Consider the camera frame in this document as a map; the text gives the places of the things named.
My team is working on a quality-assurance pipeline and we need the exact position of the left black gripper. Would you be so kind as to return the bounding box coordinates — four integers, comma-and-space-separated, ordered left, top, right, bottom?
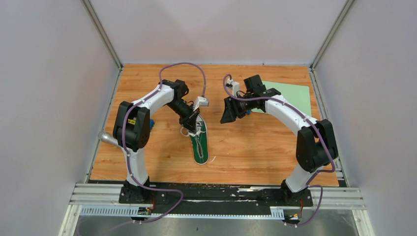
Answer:
166, 100, 200, 135

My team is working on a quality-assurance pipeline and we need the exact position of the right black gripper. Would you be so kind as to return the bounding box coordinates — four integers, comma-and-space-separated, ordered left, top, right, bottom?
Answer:
221, 94, 254, 124

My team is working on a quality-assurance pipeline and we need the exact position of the white shoelace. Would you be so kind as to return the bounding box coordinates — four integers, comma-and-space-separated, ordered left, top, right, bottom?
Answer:
180, 125, 207, 137

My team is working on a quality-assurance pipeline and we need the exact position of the green canvas sneaker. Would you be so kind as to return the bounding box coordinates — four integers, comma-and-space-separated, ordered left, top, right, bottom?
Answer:
188, 115, 209, 165

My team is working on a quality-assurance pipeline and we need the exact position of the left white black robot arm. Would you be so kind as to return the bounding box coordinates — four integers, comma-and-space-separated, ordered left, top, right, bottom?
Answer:
113, 80, 204, 204

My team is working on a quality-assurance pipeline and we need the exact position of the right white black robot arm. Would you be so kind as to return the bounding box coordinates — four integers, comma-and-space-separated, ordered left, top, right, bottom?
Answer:
220, 74, 338, 206

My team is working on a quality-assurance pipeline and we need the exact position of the blue yellow toy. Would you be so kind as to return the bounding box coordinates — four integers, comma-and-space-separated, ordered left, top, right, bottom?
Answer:
149, 119, 155, 130

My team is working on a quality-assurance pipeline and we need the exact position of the light green clipboard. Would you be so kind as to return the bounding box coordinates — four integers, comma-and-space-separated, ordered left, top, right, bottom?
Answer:
263, 81, 312, 116

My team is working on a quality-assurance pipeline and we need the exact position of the silver microphone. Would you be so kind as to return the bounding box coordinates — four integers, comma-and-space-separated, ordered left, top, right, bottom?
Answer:
97, 131, 119, 147

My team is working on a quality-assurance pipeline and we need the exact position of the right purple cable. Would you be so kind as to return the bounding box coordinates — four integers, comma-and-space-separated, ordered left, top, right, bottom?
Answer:
223, 74, 336, 228

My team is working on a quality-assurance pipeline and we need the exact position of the purple cable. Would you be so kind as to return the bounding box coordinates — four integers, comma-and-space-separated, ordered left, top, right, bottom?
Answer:
78, 62, 208, 236
223, 74, 336, 228

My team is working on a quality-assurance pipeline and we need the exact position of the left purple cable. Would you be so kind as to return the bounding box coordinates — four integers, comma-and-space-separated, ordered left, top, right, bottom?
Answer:
78, 62, 208, 236

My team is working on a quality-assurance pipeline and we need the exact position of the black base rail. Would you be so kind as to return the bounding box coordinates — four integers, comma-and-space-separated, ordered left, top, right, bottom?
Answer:
69, 183, 366, 220

